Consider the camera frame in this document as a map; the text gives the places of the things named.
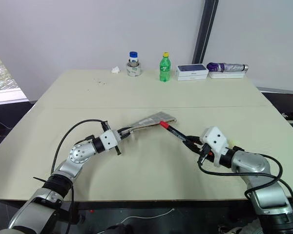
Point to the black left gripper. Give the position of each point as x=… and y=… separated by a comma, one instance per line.
x=119, y=137

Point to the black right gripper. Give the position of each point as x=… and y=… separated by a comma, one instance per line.
x=205, y=153

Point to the red capped black marker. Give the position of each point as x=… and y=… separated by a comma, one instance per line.
x=173, y=131

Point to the grey grid zip pouch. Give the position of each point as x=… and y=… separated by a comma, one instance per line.
x=149, y=121

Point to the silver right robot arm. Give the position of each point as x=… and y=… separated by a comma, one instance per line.
x=254, y=168

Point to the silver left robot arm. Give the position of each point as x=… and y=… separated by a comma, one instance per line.
x=78, y=153

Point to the white tape roll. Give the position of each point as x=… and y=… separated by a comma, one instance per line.
x=133, y=69

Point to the crumpled white tissue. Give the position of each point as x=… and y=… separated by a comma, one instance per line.
x=115, y=70

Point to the flat white phone box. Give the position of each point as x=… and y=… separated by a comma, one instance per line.
x=192, y=77

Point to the blue topped phone box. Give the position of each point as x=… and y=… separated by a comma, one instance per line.
x=192, y=69

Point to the green plastic soda bottle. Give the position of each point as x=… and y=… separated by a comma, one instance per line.
x=164, y=67

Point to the small blue capped bottle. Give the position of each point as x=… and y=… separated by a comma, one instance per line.
x=133, y=57

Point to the long flat white box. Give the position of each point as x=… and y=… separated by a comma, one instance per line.
x=226, y=75

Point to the purple grey folded umbrella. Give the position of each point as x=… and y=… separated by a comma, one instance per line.
x=225, y=67

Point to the black and white shoe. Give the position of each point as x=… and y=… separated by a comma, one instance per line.
x=291, y=115

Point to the window with white sill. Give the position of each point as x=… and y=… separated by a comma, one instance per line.
x=2, y=75

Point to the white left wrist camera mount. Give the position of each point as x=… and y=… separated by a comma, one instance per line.
x=109, y=140

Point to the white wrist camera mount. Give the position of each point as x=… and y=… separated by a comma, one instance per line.
x=213, y=140
x=109, y=140

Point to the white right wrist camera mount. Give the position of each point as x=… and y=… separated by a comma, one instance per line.
x=213, y=140

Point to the dark grey wall pillar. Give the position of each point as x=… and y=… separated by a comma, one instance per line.
x=205, y=31

